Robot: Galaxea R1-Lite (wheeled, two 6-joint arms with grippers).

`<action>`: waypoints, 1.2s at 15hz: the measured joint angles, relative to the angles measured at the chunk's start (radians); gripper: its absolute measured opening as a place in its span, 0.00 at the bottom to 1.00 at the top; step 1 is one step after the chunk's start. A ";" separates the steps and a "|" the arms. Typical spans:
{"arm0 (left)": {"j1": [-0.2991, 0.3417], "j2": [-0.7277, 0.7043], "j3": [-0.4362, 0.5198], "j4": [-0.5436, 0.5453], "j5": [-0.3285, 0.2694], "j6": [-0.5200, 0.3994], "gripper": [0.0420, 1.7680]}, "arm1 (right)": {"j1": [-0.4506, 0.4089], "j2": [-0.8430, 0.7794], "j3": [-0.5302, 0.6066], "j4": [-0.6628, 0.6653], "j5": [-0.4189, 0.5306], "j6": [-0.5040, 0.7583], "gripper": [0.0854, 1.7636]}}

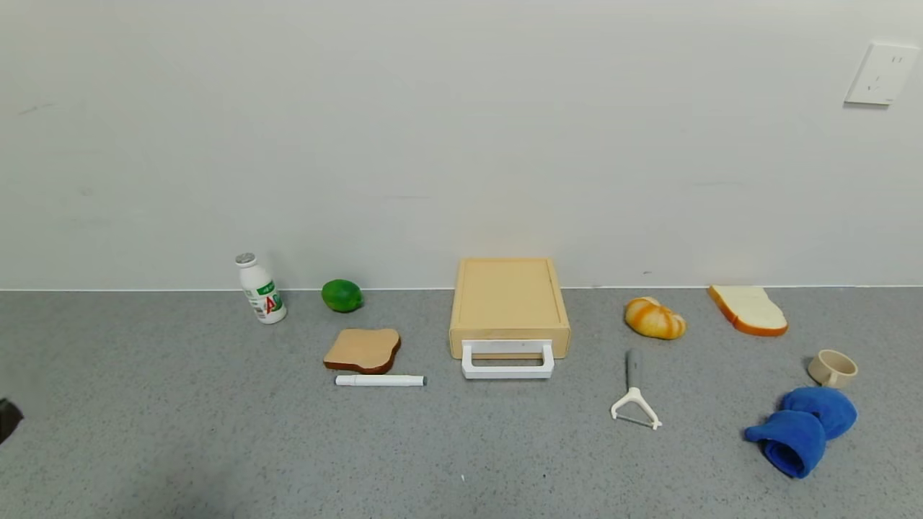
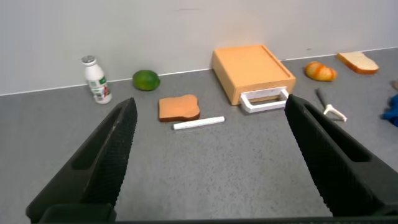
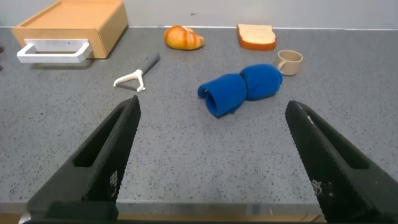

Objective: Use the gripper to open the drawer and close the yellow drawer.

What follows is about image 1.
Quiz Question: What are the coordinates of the white marker pen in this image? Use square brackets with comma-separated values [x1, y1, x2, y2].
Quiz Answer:
[335, 374, 428, 388]

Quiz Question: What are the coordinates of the white drink bottle green label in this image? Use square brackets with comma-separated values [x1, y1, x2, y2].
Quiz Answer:
[235, 252, 288, 324]

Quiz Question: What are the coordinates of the white wall socket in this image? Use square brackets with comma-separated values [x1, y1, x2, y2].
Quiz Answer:
[844, 41, 921, 107]

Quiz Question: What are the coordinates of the white peeler with grey handle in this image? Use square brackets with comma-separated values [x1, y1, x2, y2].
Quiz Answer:
[610, 349, 663, 431]

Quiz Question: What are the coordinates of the beige cup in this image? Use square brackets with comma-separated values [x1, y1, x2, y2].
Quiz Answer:
[807, 349, 859, 389]

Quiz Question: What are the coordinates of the green lime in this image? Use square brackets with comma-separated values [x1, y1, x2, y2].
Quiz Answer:
[321, 279, 364, 314]

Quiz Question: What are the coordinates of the orange striped bread roll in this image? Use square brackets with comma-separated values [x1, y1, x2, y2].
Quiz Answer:
[624, 296, 688, 340]

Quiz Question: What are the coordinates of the white bread slice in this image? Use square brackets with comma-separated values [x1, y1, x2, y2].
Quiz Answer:
[707, 284, 789, 337]

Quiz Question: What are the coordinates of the brown toast slice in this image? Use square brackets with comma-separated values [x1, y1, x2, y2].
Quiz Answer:
[322, 329, 402, 375]

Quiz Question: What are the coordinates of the blue towel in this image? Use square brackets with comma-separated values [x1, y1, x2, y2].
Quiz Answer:
[744, 386, 858, 479]

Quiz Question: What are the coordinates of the yellow wooden drawer cabinet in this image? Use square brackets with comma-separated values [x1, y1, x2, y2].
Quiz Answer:
[449, 257, 572, 360]

